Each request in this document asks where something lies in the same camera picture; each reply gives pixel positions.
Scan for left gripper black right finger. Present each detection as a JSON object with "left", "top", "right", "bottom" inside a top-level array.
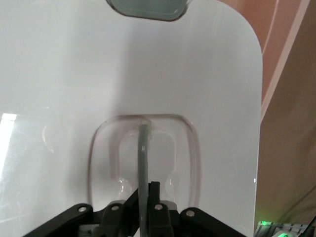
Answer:
[{"left": 148, "top": 181, "right": 182, "bottom": 237}]

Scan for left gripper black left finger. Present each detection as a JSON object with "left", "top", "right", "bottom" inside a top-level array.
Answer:
[{"left": 95, "top": 189, "right": 140, "bottom": 237}]

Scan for white box lid grey clips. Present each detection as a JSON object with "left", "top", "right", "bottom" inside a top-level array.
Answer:
[{"left": 0, "top": 0, "right": 263, "bottom": 237}]

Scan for pink plastic box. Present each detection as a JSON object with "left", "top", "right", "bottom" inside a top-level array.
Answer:
[{"left": 237, "top": 0, "right": 310, "bottom": 124}]

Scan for black left camera mount bracket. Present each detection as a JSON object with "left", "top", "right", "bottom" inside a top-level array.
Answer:
[{"left": 23, "top": 202, "right": 244, "bottom": 237}]

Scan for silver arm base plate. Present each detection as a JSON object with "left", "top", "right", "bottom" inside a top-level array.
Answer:
[{"left": 255, "top": 220, "right": 311, "bottom": 237}]

